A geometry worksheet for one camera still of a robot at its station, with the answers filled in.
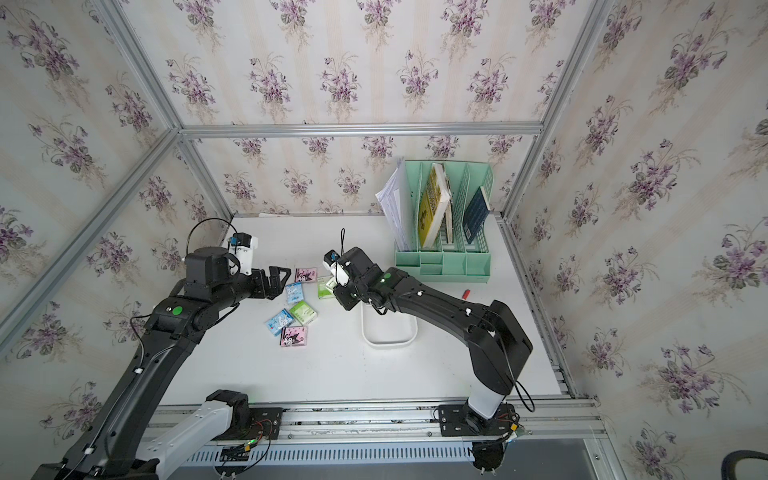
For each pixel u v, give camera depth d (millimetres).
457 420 736
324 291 949
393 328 867
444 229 1053
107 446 372
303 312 905
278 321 882
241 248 618
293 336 859
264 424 725
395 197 888
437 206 928
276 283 645
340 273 699
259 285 626
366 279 612
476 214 1055
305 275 969
